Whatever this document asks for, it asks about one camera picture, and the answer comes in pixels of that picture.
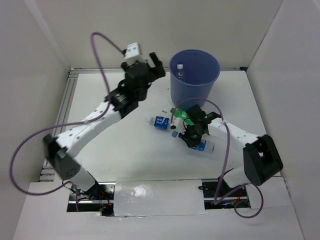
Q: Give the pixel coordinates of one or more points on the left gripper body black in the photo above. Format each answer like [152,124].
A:
[151,76]

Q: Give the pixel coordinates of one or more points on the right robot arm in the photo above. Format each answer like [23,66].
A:
[260,157]

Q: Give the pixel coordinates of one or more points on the clear bottle blue-white cap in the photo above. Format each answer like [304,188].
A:
[180,71]

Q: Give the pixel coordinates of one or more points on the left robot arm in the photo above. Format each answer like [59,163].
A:
[62,150]

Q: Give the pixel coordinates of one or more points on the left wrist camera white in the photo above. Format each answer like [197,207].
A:
[133,53]

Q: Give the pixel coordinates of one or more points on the blue plastic bin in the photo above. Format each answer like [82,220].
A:
[201,70]

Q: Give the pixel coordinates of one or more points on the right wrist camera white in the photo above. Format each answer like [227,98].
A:
[178,124]

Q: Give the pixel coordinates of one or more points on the green plastic bottle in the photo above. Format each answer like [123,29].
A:
[179,113]

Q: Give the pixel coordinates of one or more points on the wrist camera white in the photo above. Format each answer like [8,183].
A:
[178,124]
[133,53]

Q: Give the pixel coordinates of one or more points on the large bottle blue label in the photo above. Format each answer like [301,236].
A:
[161,123]

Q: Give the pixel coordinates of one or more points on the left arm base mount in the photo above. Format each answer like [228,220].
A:
[101,202]

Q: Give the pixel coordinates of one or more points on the small bottle blue label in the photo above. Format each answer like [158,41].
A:
[206,145]

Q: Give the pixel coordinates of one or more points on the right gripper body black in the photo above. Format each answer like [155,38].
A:
[192,134]

